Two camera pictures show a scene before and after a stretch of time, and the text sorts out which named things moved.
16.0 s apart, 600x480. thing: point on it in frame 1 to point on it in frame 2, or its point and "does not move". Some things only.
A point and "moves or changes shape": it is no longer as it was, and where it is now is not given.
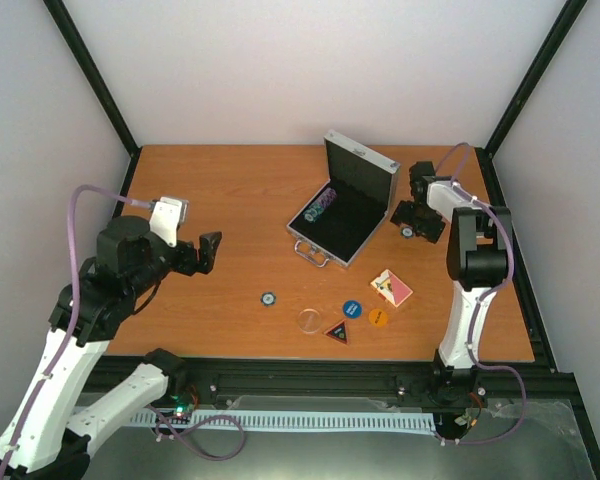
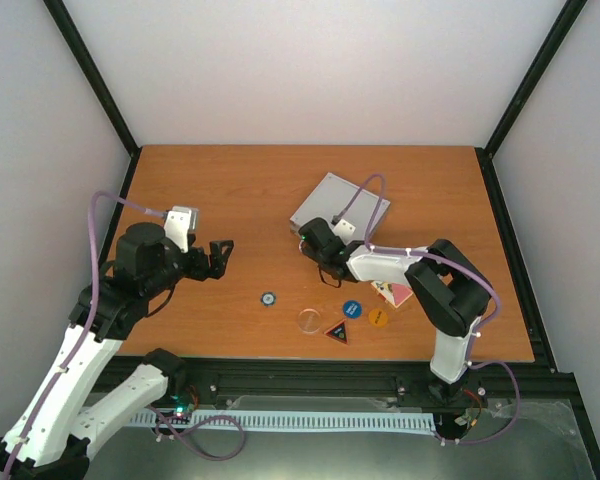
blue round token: (352, 309) does not move
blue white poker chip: (268, 298) does not move
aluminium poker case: (360, 196) moves or changes shape
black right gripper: (432, 232) to (308, 252)
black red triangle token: (339, 332) does not move
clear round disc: (309, 321) does not move
